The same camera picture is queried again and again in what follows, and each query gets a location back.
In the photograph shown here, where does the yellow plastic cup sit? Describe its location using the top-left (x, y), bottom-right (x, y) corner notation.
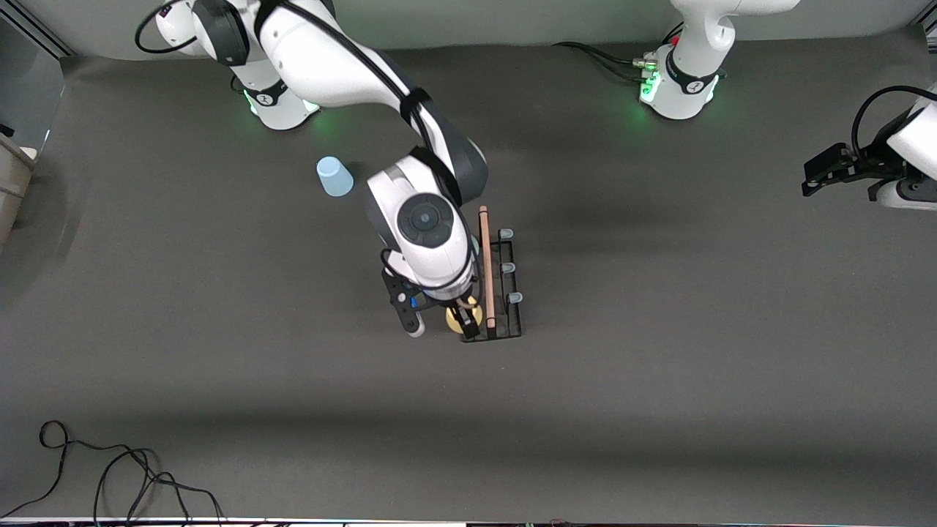
top-left (445, 296), bottom-right (484, 335)

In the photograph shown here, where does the black wire cup holder rack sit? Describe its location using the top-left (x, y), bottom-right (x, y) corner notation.
top-left (460, 205), bottom-right (525, 342)

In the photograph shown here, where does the light blue plastic cup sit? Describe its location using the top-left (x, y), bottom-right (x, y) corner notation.
top-left (316, 156), bottom-right (355, 198)

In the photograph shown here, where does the dark grey table mat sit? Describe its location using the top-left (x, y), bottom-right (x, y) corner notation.
top-left (0, 33), bottom-right (937, 522)

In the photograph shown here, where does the beige box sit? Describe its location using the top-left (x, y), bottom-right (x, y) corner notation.
top-left (0, 132), bottom-right (35, 246)

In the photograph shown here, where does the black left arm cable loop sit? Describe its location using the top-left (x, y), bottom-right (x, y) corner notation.
top-left (851, 86), bottom-right (937, 158)

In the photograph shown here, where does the black left arm base cable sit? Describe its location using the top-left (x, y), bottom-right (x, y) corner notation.
top-left (551, 22), bottom-right (685, 81)

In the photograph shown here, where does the thin black loose cable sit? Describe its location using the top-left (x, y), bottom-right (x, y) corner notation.
top-left (0, 419), bottom-right (224, 524)

